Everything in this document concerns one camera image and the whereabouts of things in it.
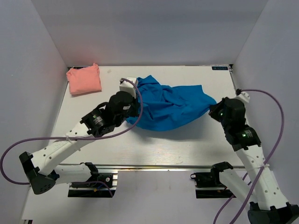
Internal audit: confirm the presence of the blue t-shirt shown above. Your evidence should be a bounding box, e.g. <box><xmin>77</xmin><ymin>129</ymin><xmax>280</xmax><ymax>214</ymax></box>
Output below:
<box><xmin>136</xmin><ymin>75</ymin><xmax>216</xmax><ymax>132</ymax></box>

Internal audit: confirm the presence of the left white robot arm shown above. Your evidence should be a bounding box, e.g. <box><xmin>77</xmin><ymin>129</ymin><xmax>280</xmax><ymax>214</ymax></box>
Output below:
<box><xmin>19</xmin><ymin>91</ymin><xmax>142</xmax><ymax>195</ymax></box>

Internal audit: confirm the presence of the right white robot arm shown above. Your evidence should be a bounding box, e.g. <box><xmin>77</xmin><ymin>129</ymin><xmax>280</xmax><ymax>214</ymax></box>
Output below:
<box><xmin>209</xmin><ymin>98</ymin><xmax>299</xmax><ymax>224</ymax></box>

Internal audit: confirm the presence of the blue label sticker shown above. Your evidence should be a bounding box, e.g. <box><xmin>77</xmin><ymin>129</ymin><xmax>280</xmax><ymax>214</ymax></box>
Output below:
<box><xmin>212</xmin><ymin>66</ymin><xmax>228</xmax><ymax>70</ymax></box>

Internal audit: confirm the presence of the folded pink t-shirt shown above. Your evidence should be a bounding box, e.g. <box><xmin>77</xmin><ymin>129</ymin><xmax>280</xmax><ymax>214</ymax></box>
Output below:
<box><xmin>66</xmin><ymin>63</ymin><xmax>102</xmax><ymax>96</ymax></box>

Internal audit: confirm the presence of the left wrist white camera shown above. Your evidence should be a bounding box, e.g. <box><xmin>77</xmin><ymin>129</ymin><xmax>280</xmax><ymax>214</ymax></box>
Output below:
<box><xmin>119</xmin><ymin>77</ymin><xmax>138</xmax><ymax>98</ymax></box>

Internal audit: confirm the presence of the wrist white camera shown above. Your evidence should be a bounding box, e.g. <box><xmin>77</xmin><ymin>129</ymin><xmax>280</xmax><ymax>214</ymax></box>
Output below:
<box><xmin>119</xmin><ymin>77</ymin><xmax>138</xmax><ymax>98</ymax></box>
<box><xmin>235</xmin><ymin>89</ymin><xmax>250</xmax><ymax>104</ymax></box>

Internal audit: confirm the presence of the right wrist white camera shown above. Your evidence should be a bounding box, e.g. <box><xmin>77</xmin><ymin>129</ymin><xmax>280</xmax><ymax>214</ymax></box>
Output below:
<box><xmin>235</xmin><ymin>89</ymin><xmax>250</xmax><ymax>104</ymax></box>

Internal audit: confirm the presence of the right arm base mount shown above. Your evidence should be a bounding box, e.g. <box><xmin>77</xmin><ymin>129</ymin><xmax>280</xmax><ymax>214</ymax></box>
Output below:
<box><xmin>190</xmin><ymin>161</ymin><xmax>235</xmax><ymax>199</ymax></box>

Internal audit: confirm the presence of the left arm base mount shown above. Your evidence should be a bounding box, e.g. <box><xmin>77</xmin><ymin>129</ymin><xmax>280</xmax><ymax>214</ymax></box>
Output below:
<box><xmin>68</xmin><ymin>172</ymin><xmax>118</xmax><ymax>198</ymax></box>

